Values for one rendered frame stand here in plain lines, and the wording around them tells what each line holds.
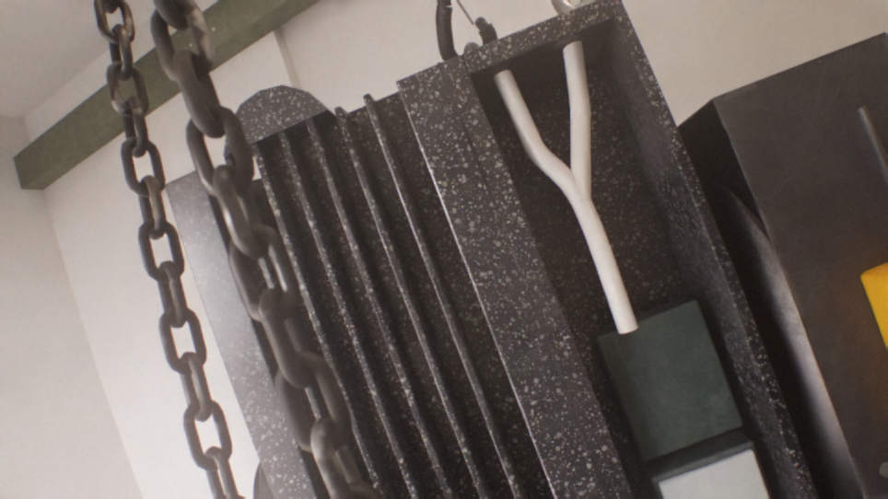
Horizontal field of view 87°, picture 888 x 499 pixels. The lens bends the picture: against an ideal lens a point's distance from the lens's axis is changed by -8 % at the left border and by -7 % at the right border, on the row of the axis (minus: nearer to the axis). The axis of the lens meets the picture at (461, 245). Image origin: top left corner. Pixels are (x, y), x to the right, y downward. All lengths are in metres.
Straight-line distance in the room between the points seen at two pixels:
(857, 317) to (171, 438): 2.41
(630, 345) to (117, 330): 2.37
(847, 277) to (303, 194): 0.41
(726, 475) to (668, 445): 0.05
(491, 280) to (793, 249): 0.22
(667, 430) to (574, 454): 0.09
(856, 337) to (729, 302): 0.10
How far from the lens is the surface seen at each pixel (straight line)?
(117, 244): 2.55
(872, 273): 0.40
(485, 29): 0.59
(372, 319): 0.45
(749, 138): 0.38
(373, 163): 0.46
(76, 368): 2.73
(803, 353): 0.46
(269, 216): 0.51
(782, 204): 0.38
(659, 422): 0.49
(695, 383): 0.49
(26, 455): 2.58
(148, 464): 2.69
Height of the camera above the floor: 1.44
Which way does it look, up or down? 3 degrees up
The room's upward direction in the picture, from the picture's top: 21 degrees counter-clockwise
